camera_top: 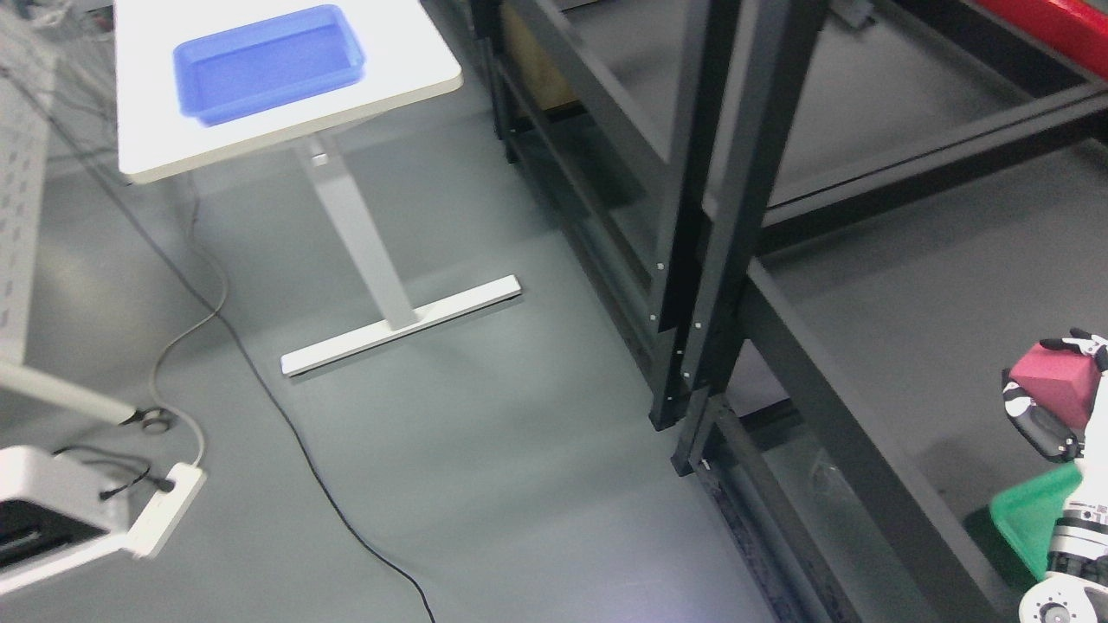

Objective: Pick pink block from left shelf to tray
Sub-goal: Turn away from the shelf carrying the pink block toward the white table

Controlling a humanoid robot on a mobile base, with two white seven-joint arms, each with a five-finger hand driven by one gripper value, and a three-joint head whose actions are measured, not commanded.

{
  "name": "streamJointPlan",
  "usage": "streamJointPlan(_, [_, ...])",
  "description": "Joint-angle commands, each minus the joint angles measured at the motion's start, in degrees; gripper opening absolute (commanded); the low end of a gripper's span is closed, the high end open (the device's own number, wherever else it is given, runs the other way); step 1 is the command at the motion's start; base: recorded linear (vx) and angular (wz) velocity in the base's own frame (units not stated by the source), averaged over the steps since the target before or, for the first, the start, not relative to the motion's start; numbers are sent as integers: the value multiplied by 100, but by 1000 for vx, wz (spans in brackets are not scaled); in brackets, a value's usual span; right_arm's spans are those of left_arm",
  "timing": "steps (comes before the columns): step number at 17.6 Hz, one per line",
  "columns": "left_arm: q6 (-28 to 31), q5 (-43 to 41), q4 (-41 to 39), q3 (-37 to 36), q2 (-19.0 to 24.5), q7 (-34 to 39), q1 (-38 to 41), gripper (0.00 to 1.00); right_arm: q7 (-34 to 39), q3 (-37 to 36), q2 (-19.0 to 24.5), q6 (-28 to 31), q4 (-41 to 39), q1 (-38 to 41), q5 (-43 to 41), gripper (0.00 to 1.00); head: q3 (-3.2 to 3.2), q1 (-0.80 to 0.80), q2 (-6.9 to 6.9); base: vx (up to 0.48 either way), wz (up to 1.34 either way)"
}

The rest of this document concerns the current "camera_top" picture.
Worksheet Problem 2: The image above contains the white robot forearm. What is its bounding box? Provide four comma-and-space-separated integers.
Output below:
1018, 502, 1107, 622

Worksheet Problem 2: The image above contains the white folding desk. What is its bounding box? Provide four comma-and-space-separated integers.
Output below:
1, 9, 144, 426

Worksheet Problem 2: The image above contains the pink foam block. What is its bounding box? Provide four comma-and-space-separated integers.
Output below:
1010, 344, 1100, 431

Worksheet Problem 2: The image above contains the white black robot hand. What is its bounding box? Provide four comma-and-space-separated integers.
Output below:
1001, 328, 1108, 520

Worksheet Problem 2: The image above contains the black floor power cable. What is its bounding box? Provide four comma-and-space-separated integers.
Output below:
0, 61, 438, 623

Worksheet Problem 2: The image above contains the white power supply box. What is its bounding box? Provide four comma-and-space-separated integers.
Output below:
1, 446, 130, 596

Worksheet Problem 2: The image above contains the white pedestal table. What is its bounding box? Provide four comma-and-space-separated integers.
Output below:
114, 1, 522, 377

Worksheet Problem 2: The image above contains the red metal beam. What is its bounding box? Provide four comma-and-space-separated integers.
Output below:
978, 1, 1107, 79

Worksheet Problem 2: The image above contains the brown cardboard box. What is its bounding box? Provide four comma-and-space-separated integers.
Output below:
499, 1, 579, 111

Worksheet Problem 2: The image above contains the white power strip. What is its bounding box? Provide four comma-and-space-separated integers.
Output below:
126, 464, 207, 559

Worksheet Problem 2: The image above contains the green plastic tray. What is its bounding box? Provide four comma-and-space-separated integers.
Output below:
989, 464, 1081, 582

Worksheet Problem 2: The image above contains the blue plastic tray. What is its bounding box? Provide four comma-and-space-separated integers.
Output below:
171, 4, 365, 126

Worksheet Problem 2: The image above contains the black metal left shelf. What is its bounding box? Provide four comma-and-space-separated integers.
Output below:
466, 0, 1108, 435

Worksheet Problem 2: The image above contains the white floor power cable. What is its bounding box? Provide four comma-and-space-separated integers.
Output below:
152, 173, 230, 468

